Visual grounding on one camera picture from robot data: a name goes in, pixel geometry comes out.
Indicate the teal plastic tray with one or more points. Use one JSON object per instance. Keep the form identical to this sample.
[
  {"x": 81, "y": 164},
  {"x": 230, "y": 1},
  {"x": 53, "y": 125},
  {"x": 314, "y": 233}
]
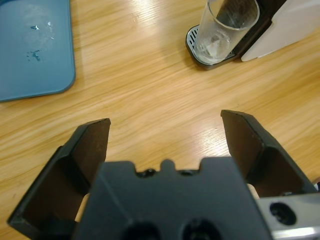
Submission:
[{"x": 32, "y": 75}]

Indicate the clear drinking glass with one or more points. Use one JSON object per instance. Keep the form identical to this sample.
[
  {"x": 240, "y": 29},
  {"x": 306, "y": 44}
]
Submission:
[{"x": 212, "y": 45}]

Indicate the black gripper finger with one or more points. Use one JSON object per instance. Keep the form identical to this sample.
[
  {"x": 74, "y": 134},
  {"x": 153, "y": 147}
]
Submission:
[
  {"x": 250, "y": 150},
  {"x": 86, "y": 150}
]

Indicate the white capsule coffee machine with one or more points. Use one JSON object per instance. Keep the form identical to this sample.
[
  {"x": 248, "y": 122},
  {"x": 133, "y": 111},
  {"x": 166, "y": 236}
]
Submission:
[{"x": 287, "y": 30}]

